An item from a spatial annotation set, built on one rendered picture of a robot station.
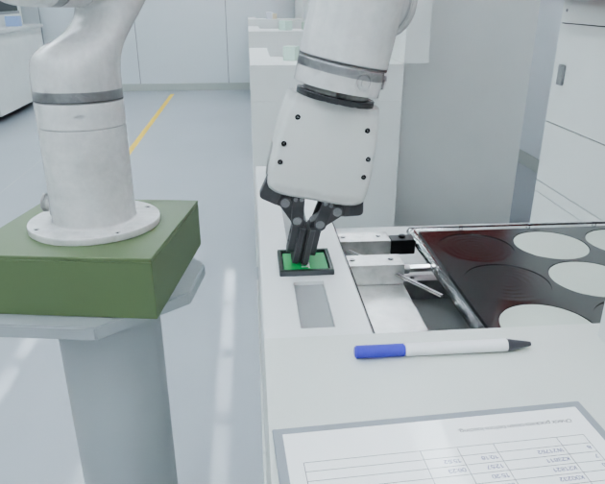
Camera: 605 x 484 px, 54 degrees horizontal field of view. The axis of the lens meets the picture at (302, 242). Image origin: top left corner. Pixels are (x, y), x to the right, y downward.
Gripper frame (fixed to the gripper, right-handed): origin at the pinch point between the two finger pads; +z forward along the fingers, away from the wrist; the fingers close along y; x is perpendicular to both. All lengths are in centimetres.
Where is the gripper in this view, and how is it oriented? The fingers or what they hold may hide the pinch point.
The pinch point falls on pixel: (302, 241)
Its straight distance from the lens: 62.1
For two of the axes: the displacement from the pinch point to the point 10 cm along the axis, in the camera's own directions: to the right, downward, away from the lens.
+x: 0.9, 3.8, -9.2
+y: -9.7, -1.6, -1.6
